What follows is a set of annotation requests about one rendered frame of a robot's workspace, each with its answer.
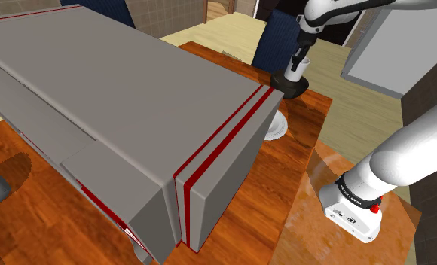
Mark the white plate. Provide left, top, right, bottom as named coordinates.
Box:
left=264, top=110, right=289, bottom=142

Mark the white cup on black base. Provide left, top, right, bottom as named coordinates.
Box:
left=270, top=56, right=311, bottom=100

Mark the grey cabinet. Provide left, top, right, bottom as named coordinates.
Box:
left=340, top=6, right=437, bottom=100

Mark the large grey red-striped box appliance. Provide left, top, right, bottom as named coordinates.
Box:
left=0, top=4, right=285, bottom=265

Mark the blue chair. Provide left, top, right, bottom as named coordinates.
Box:
left=60, top=0, right=137, bottom=29
left=251, top=8, right=302, bottom=75

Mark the wooden door frame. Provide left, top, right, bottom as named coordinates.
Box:
left=202, top=0, right=237, bottom=24

